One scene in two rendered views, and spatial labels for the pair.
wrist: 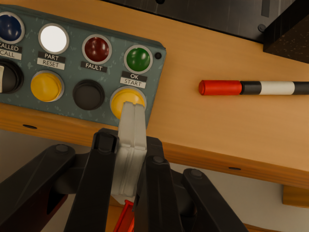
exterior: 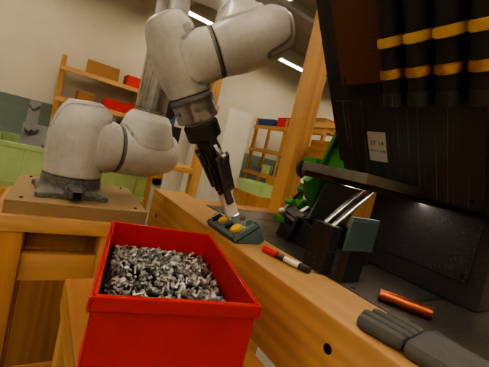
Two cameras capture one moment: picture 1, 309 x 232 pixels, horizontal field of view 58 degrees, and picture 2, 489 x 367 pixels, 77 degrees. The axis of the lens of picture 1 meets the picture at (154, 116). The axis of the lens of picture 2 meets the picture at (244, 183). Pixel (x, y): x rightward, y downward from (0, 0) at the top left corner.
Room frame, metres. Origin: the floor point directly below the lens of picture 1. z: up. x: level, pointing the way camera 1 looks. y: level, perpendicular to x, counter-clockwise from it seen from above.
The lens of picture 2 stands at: (-0.03, -0.73, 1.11)
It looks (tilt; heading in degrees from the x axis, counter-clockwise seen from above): 5 degrees down; 83
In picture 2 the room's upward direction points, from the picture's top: 14 degrees clockwise
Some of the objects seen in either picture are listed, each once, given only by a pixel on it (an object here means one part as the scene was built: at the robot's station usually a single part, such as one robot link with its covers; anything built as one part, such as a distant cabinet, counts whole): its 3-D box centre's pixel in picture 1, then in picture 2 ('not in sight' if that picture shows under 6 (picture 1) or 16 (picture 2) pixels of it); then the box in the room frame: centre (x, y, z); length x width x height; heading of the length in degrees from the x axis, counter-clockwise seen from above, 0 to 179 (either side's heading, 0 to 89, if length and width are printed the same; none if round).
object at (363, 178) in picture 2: not in sight; (386, 188); (0.37, -0.06, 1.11); 0.39 x 0.16 x 0.03; 27
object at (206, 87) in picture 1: (257, 87); (284, 258); (0.18, -0.07, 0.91); 0.13 x 0.02 x 0.02; 131
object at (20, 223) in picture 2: not in sight; (65, 210); (-0.42, 0.23, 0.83); 0.32 x 0.32 x 0.04; 25
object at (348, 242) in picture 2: not in sight; (357, 249); (0.32, -0.10, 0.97); 0.10 x 0.02 x 0.14; 27
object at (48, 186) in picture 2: not in sight; (71, 184); (-0.41, 0.21, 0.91); 0.22 x 0.18 x 0.06; 121
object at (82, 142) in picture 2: not in sight; (83, 137); (-0.41, 0.23, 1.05); 0.18 x 0.16 x 0.22; 39
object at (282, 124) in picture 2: not in sight; (282, 165); (1.64, 6.44, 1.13); 2.48 x 0.54 x 2.27; 118
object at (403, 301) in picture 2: not in sight; (404, 303); (0.38, -0.21, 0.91); 0.09 x 0.02 x 0.02; 147
